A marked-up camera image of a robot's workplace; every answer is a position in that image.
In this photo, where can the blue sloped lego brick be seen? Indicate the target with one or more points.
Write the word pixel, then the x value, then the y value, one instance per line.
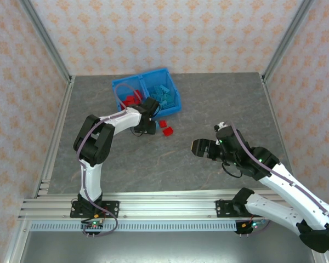
pixel 164 96

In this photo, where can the red lego brick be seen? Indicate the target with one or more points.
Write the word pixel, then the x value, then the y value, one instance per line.
pixel 137 93
pixel 168 132
pixel 126 104
pixel 129 99
pixel 135 102
pixel 162 123

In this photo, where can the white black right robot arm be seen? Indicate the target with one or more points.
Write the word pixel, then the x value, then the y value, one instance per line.
pixel 285 189

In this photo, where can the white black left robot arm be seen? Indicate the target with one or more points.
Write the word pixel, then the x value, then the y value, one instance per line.
pixel 120 120

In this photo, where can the grey metal base panel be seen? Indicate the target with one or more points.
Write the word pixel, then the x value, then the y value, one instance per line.
pixel 167 246

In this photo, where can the aluminium table side rail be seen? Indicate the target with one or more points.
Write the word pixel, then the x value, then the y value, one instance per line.
pixel 278 123
pixel 62 109

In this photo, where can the long aluminium mounting rail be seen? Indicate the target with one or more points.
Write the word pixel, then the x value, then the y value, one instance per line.
pixel 167 205

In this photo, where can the aluminium frame post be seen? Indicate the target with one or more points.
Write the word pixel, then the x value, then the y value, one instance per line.
pixel 286 41
pixel 47 41

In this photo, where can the short aluminium frame strut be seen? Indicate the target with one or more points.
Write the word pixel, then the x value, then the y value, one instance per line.
pixel 16 241
pixel 322 259

